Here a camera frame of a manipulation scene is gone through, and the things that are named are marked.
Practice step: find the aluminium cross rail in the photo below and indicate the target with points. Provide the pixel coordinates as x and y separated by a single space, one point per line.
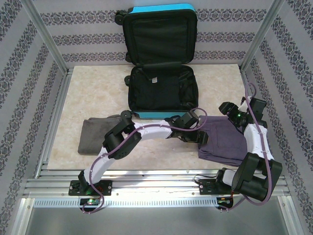
156 182

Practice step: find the grey metal sheet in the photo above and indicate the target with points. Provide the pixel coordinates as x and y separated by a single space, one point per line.
156 222

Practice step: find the grey towel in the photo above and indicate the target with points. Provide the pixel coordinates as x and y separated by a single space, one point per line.
90 137

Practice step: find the small circuit board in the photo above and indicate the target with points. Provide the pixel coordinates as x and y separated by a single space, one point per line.
225 201
90 202

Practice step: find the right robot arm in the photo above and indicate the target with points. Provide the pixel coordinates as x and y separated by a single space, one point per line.
252 142

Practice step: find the purple garment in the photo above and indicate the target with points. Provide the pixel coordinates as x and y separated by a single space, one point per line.
220 147

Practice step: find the black folded garment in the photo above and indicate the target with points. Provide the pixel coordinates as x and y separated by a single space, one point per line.
156 95

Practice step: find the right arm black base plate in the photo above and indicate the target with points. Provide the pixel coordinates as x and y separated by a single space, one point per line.
207 188

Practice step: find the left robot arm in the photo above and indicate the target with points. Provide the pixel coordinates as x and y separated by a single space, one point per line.
102 166

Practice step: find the blue hard-shell suitcase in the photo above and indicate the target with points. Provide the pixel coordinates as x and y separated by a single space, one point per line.
156 36

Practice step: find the aluminium side rail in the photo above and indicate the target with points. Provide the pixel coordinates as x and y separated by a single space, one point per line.
244 73
54 122

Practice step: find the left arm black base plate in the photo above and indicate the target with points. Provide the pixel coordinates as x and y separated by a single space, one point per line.
107 187

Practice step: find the aluminium frame post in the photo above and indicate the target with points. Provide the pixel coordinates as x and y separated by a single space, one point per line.
262 36
47 36

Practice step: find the perforated metal strip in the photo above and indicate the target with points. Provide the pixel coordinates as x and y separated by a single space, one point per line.
146 202

